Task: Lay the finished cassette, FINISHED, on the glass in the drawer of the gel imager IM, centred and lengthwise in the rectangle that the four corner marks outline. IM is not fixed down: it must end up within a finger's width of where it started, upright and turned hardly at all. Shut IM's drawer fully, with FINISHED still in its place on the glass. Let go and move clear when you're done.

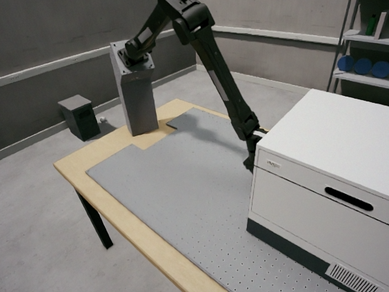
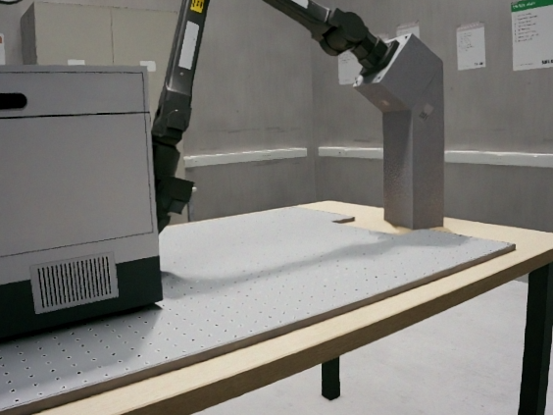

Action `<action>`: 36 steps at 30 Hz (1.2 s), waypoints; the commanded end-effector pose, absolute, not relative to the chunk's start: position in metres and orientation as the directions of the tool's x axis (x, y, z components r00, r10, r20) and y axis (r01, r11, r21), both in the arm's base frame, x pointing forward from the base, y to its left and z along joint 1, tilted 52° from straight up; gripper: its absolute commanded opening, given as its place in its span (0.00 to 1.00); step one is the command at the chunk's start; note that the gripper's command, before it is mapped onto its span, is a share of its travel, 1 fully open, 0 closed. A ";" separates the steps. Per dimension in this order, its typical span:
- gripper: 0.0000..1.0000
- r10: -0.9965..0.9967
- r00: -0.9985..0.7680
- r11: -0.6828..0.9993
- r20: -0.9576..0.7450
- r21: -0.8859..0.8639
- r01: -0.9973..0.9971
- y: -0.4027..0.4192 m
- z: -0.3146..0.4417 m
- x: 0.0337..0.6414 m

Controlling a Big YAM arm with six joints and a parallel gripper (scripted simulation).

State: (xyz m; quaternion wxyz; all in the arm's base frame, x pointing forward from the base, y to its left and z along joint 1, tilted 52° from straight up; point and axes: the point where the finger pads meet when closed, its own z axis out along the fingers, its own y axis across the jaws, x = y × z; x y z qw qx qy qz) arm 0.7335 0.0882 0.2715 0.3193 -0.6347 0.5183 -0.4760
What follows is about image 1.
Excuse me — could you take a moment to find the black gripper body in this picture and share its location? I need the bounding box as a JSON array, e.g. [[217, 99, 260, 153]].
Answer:
[[243, 150, 256, 171]]

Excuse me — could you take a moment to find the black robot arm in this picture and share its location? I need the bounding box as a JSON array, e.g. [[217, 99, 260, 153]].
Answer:
[[117, 0, 269, 152]]

